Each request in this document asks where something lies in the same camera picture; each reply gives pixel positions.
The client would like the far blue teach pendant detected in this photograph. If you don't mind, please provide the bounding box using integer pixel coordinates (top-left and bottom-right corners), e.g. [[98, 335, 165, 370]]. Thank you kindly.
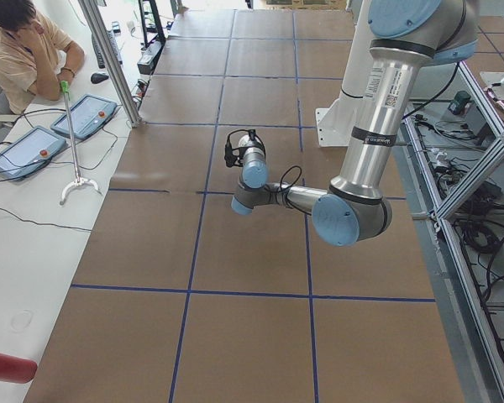
[[69, 94, 118, 140]]

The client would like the red bottle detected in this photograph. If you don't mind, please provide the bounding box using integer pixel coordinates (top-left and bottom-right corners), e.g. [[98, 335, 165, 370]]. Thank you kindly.
[[0, 353, 38, 384]]

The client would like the black keyboard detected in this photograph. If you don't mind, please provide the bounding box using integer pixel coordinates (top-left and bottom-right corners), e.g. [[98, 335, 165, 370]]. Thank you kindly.
[[91, 29, 123, 70]]

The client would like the blue teach pendant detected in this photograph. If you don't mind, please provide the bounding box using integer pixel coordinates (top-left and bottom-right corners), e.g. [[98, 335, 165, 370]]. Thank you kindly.
[[69, 94, 118, 140], [0, 126, 66, 180]]

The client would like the aluminium frame post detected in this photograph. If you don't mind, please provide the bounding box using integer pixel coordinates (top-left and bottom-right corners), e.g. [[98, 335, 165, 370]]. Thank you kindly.
[[78, 0, 142, 128]]

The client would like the black cable bundle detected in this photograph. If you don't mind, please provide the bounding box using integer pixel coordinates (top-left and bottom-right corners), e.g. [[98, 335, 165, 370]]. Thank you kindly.
[[453, 184, 504, 303]]

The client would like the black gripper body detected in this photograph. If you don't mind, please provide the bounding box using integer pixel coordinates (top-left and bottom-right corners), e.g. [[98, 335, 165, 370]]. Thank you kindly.
[[224, 129, 256, 168]]

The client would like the aluminium lattice frame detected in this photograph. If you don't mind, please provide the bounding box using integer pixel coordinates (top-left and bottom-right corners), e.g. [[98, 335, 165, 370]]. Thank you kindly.
[[395, 52, 504, 402]]

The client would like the brown paper table cover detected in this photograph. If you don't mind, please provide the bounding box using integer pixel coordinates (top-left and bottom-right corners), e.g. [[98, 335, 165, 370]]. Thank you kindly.
[[26, 10, 464, 402]]

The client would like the black computer mouse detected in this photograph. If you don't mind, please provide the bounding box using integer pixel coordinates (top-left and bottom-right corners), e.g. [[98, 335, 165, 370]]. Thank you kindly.
[[90, 72, 109, 84]]

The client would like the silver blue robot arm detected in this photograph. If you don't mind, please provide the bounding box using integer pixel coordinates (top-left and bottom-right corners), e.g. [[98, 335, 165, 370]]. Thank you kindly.
[[225, 1, 480, 246]]

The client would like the seated person beige shirt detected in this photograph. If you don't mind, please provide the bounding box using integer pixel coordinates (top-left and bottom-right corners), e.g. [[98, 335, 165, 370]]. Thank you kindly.
[[0, 1, 85, 114]]

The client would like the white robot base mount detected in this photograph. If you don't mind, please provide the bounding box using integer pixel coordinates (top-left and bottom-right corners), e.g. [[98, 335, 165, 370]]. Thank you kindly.
[[316, 0, 374, 147]]

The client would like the near blue teach pendant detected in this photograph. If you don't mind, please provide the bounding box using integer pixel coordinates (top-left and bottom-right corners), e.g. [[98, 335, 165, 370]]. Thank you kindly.
[[0, 126, 66, 180]]

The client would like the silver reacher grabber tool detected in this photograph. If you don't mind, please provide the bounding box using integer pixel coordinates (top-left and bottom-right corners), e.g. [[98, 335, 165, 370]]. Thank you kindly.
[[60, 81, 102, 206]]

